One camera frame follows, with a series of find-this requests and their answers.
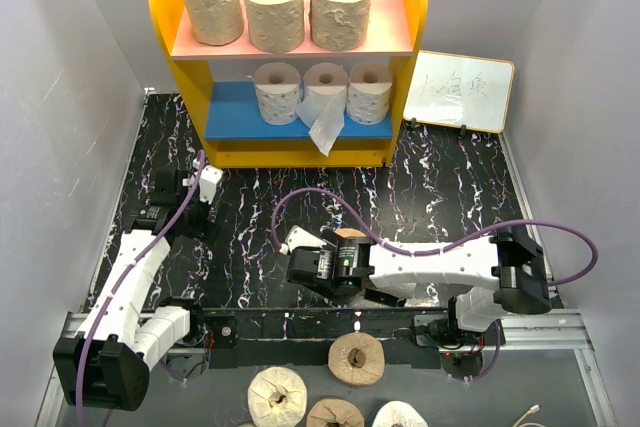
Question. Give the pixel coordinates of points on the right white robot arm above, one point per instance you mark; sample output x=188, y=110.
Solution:
x=504, y=272

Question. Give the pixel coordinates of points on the wrapped white roll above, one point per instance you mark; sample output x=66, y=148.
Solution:
x=396, y=414
x=277, y=396

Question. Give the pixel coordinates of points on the wrapped tan roll bottom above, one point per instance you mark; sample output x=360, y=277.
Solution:
x=334, y=412

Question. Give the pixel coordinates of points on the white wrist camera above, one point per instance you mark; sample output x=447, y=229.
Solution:
x=299, y=237
x=208, y=183

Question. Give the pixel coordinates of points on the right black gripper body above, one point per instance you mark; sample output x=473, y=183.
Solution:
x=331, y=245

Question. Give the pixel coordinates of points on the white dotted roll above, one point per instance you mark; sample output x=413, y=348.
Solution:
x=369, y=90

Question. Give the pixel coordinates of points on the wrapped tan roll front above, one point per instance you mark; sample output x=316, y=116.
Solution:
x=357, y=359

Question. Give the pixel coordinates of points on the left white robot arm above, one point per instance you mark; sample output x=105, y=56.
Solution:
x=108, y=361

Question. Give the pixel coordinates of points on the tan paper roll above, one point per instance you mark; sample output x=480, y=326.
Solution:
x=215, y=22
x=275, y=26
x=339, y=25

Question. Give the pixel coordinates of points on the wrapped white roll front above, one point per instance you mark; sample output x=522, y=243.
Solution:
x=277, y=396

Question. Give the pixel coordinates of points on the plain white roll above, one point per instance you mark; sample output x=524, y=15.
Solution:
x=391, y=296

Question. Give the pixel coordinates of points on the small whiteboard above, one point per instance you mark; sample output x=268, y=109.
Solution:
x=460, y=91

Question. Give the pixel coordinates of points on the white patterned paper roll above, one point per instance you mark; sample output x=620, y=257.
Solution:
x=278, y=91

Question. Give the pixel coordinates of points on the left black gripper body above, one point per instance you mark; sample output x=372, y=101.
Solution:
x=197, y=226

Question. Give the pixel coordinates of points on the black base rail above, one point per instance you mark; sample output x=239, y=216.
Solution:
x=232, y=338

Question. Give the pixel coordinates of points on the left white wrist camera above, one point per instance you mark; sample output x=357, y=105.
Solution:
x=208, y=183

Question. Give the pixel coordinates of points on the yellow shelf unit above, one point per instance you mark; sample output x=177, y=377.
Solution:
x=218, y=91

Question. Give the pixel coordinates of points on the wrapped white roll bottom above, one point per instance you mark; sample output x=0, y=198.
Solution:
x=396, y=414

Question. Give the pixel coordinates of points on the tan roll with white scrap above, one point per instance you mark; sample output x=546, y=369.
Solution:
x=351, y=233

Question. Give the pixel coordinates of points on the wrapped tan roll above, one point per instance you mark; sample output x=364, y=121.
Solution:
x=334, y=412
x=357, y=359

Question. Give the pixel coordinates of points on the white paper roll sheet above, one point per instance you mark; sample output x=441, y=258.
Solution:
x=323, y=106

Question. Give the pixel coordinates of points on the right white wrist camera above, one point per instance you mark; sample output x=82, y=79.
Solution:
x=299, y=237

